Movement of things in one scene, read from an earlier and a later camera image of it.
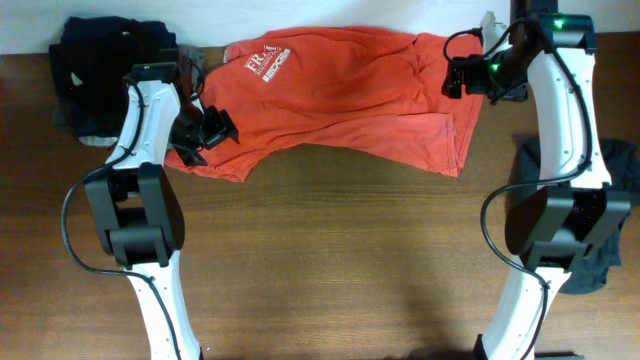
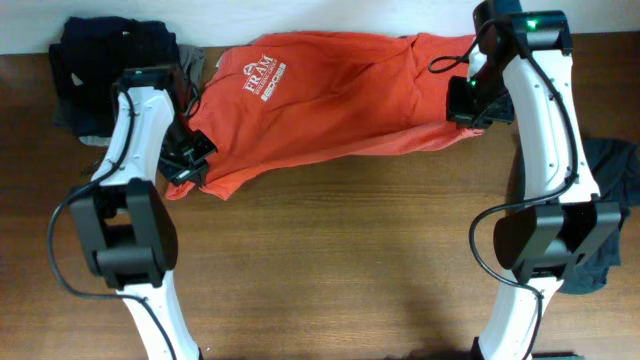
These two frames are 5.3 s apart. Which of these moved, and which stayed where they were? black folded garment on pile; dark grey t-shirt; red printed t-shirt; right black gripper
Moved: red printed t-shirt; right black gripper
Stayed: dark grey t-shirt; black folded garment on pile
